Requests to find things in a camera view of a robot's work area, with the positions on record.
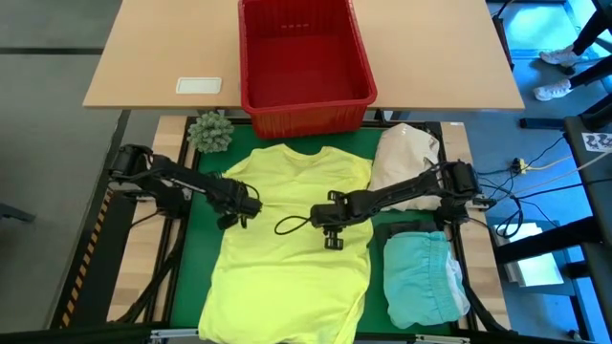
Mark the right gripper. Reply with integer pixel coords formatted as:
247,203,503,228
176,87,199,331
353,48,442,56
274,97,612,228
309,189,376,251

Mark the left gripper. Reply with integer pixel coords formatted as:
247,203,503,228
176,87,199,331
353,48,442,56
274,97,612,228
216,179,264,232

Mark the dark grey garment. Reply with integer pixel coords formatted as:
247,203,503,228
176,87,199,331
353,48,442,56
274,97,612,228
373,220,440,241

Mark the yellow garment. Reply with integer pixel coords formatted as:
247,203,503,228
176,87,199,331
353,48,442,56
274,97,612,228
196,142,376,344

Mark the pale blue white garment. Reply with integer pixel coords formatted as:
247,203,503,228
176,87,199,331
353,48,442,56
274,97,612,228
382,229,472,331

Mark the red plastic laundry bin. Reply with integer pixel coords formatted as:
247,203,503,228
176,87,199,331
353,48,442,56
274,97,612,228
237,0,379,140

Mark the cream folded garment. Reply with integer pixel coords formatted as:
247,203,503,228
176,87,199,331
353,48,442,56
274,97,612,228
369,122,442,213

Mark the pale green artificial plant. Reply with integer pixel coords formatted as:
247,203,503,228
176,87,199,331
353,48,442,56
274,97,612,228
186,111,235,155

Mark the wooden table board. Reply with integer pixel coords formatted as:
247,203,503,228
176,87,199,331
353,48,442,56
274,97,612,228
107,116,192,324
432,121,512,331

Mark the white rectangular card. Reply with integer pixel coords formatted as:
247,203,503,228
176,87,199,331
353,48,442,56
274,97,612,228
174,76,224,96

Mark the yellow black hazard strip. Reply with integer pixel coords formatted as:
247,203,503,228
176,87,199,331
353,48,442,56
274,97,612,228
59,188,116,331

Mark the light wooden desk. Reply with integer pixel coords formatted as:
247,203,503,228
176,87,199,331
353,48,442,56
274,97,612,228
82,0,525,113

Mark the black crossbar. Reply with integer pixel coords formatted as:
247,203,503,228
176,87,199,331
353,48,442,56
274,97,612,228
0,322,612,344

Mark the white box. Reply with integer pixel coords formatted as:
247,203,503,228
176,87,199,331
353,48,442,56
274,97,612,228
496,222,566,289

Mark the dark chair leg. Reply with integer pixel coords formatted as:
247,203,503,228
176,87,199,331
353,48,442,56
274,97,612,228
0,203,37,225

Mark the black desk foot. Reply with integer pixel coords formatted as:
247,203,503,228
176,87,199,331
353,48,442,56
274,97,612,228
519,118,566,130

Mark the black desk leg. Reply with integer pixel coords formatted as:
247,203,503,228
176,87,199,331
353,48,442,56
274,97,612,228
492,0,516,73

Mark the black side table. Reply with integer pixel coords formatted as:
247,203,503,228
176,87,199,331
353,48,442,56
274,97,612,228
562,93,612,344

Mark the white shoe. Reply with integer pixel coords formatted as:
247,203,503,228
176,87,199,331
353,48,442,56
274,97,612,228
538,47,582,68
532,77,574,103

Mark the white fiducial marker card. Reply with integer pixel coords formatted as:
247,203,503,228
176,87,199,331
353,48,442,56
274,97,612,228
580,132,612,154

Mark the person's leg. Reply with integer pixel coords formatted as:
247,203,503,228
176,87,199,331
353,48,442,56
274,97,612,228
570,0,612,56
568,54,612,90

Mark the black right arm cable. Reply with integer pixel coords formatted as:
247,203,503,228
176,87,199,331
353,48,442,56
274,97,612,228
273,214,315,237

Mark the black cable sleeve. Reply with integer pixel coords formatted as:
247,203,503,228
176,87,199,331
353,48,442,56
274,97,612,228
438,228,509,333
114,247,182,326

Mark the black table frame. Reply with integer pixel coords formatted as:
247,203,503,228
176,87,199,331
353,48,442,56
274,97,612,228
142,116,479,335

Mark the silver metal bracket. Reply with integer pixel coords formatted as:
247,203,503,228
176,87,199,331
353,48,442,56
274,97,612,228
149,327,206,341
414,333,472,344

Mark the black floor cable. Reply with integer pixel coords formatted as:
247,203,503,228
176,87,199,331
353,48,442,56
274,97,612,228
477,177,612,202

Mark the white floor cable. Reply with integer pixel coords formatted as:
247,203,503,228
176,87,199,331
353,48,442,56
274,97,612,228
518,150,612,195

